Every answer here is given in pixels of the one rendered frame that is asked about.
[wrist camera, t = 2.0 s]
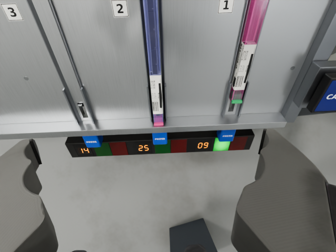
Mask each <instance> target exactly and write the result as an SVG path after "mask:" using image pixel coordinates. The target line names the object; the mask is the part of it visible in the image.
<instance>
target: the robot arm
mask: <svg viewBox="0 0 336 252"><path fill-rule="evenodd" d="M258 154H259V159H258V164H257V168H256V173H255V177H254V178H255V181H254V182H252V183H250V184H248V185H246V186H245V187H244V188H243V190H242V193H241V195H240V198H239V200H238V203H237V205H236V211H235V216H234V222H233V227H232V232H231V242H232V244H233V246H234V247H235V249H236V250H237V252H336V185H333V184H329V182H328V181H327V180H326V178H325V177H324V175H323V174H322V173H321V171H320V170H319V169H318V168H317V167H316V166H315V164H314V163H313V162H312V161H311V160H310V159H308V158H307V157H306V156H305V155H304V154H303V153H302V152H301V151H300V150H299V149H297V148H296V147H295V146H294V145H293V144H292V143H290V142H289V141H288V140H287V139H286V138H284V137H283V136H282V135H281V134H280V133H279V132H277V131H276V130H275V129H272V128H269V129H266V128H264V129H263V132H262V137H261V142H260V146H259V151H258ZM41 164H42V161H41V157H40V154H39V150H38V147H37V144H36V142H35V140H34V139H32V138H31V139H23V140H21V141H19V142H18V143H17V144H15V145H14V146H13V147H12V148H10V149H9V150H8V151H7V152H5V153H4V154H3V155H1V156H0V252H57V250H58V246H59V244H58V240H57V236H56V232H55V227H54V225H53V223H52V220H51V218H50V216H49V214H48V212H47V209H46V207H45V205H44V203H43V200H42V198H41V197H40V196H39V193H40V192H41V190H42V185H41V182H40V180H39V178H38V175H37V173H36V171H37V169H38V167H39V165H41ZM184 252H207V251H206V249H205V247H204V246H203V245H201V244H190V245H188V246H187V247H186V248H185V250H184Z"/></svg>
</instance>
